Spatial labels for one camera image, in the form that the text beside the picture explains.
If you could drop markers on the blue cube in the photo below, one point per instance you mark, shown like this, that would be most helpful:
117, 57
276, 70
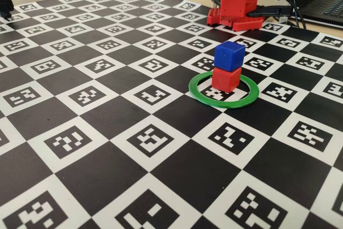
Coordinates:
227, 57

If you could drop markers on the red cube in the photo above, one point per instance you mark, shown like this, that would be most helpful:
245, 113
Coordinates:
223, 80

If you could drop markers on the black white marker board mat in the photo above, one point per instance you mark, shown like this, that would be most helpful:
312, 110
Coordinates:
160, 186

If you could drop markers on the black stand clamp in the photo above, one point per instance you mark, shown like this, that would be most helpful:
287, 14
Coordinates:
5, 1

